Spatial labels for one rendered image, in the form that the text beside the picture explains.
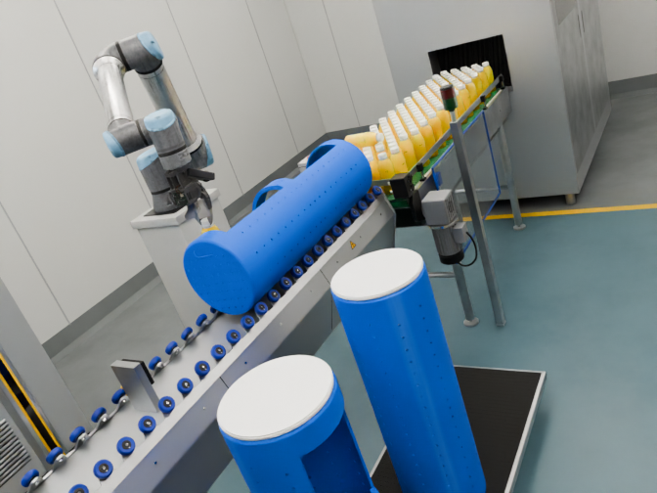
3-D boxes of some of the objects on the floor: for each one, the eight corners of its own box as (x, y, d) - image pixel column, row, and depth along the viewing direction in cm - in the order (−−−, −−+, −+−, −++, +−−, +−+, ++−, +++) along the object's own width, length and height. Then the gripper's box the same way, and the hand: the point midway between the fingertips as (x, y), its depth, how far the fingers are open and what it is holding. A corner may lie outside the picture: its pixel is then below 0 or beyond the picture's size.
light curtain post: (156, 634, 208) (-138, 197, 142) (167, 618, 213) (-112, 186, 147) (168, 640, 205) (-128, 195, 139) (179, 623, 209) (-103, 184, 143)
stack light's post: (496, 326, 307) (448, 123, 264) (498, 321, 310) (451, 120, 267) (503, 326, 305) (457, 121, 262) (505, 321, 307) (459, 118, 265)
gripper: (154, 173, 184) (181, 234, 192) (180, 170, 178) (206, 233, 186) (173, 162, 190) (197, 222, 199) (198, 159, 184) (223, 220, 192)
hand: (206, 219), depth 194 cm, fingers closed on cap, 4 cm apart
